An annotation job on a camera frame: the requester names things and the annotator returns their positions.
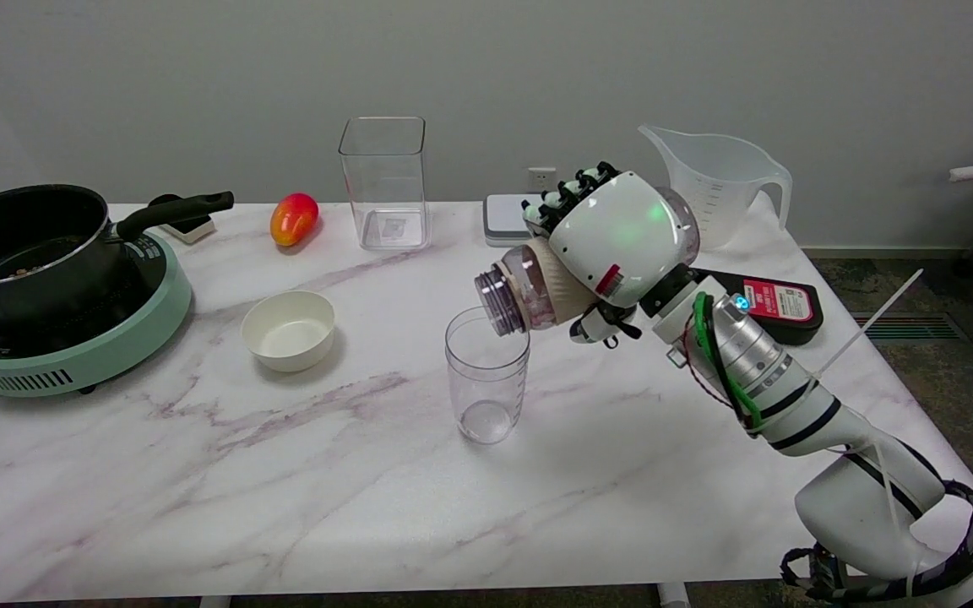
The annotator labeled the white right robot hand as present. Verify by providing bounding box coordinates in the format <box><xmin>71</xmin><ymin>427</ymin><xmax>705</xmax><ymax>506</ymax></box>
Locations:
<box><xmin>523</xmin><ymin>160</ymin><xmax>700</xmax><ymax>349</ymax></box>

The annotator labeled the large translucent measuring jug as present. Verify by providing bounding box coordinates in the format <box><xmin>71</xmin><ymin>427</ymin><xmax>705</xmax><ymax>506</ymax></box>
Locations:
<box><xmin>638</xmin><ymin>124</ymin><xmax>793</xmax><ymax>252</ymax></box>

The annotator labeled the clear plastic measuring cup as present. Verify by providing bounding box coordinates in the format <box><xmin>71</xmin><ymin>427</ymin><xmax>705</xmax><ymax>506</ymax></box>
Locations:
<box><xmin>444</xmin><ymin>306</ymin><xmax>531</xmax><ymax>445</ymax></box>

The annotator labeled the grey white kitchen scale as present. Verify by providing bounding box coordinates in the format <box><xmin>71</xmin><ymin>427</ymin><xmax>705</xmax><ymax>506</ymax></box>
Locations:
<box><xmin>483</xmin><ymin>193</ymin><xmax>543</xmax><ymax>247</ymax></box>

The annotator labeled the black device with red label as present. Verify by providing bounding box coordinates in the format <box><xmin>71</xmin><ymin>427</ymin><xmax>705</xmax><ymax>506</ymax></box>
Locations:
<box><xmin>693</xmin><ymin>269</ymin><xmax>824</xmax><ymax>345</ymax></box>

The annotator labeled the clear square storage container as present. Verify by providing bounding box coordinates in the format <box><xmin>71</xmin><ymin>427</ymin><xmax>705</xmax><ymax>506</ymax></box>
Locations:
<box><xmin>338</xmin><ymin>117</ymin><xmax>432</xmax><ymax>252</ymax></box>

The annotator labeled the white zip tie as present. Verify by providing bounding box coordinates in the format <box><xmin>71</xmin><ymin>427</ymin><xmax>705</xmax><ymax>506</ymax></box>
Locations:
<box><xmin>816</xmin><ymin>269</ymin><xmax>925</xmax><ymax>377</ymax></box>

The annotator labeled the floor vent grille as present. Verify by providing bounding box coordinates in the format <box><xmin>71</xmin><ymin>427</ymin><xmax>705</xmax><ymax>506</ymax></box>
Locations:
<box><xmin>851</xmin><ymin>312</ymin><xmax>965</xmax><ymax>342</ymax></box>

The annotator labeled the red yellow mango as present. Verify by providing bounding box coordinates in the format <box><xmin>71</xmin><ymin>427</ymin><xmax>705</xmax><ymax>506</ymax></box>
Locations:
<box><xmin>270</xmin><ymin>193</ymin><xmax>320</xmax><ymax>247</ymax></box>

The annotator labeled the white bowl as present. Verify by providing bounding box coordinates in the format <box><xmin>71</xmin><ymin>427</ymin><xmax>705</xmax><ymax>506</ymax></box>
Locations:
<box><xmin>241</xmin><ymin>290</ymin><xmax>337</xmax><ymax>373</ymax></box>

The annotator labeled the white power strip with plug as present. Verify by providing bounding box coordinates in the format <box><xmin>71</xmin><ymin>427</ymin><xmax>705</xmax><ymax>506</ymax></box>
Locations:
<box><xmin>149</xmin><ymin>194</ymin><xmax>217</xmax><ymax>246</ymax></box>

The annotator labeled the green induction cooker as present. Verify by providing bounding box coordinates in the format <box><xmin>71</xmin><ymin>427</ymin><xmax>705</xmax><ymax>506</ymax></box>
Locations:
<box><xmin>0</xmin><ymin>230</ymin><xmax>193</xmax><ymax>399</ymax></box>

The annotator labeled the green robot cable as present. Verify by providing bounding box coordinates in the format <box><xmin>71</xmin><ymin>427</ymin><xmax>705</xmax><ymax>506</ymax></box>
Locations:
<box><xmin>693</xmin><ymin>292</ymin><xmax>764</xmax><ymax>430</ymax></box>

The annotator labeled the black saucepan with handle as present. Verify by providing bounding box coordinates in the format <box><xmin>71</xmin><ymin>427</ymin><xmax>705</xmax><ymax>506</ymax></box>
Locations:
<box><xmin>0</xmin><ymin>184</ymin><xmax>235</xmax><ymax>326</ymax></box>

